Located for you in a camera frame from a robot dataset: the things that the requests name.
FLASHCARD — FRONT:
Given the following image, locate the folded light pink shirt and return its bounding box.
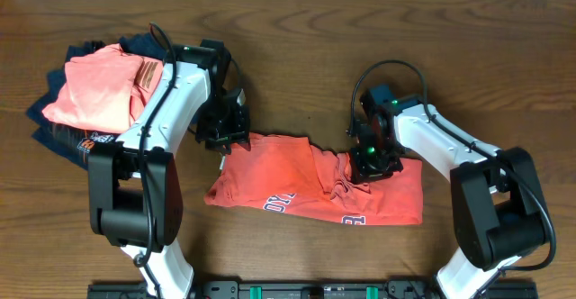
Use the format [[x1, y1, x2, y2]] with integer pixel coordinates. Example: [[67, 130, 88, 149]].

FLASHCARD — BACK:
[[42, 43, 163, 134]]

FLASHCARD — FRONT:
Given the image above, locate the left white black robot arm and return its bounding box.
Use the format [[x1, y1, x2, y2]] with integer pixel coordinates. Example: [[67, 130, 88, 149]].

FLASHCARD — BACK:
[[87, 40, 249, 298]]

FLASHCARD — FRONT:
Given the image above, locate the folded navy blue shirt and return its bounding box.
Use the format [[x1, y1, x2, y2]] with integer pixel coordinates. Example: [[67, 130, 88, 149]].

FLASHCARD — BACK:
[[26, 33, 166, 170]]

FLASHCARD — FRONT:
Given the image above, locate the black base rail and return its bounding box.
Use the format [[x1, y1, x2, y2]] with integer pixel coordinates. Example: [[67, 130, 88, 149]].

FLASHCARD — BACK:
[[86, 279, 539, 299]]

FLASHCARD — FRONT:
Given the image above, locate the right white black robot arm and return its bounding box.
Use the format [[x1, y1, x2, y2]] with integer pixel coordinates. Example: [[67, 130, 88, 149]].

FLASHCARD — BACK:
[[350, 91, 556, 298]]

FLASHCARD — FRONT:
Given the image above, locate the red-orange t-shirt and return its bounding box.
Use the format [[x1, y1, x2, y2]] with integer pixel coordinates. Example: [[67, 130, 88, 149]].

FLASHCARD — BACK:
[[204, 133, 423, 226]]

